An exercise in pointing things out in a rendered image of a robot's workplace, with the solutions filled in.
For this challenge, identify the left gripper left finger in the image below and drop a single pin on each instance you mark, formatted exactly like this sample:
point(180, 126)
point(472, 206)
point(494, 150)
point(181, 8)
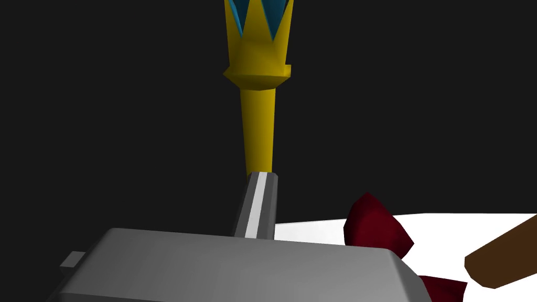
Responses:
point(245, 218)

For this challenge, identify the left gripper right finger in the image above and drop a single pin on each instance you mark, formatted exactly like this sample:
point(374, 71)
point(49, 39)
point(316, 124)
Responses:
point(268, 209)

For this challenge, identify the dark red faceted object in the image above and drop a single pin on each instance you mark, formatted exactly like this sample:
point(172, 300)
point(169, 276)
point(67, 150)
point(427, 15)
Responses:
point(373, 226)

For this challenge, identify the brown blunt stick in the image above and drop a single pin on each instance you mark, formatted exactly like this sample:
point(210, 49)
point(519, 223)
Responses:
point(503, 258)

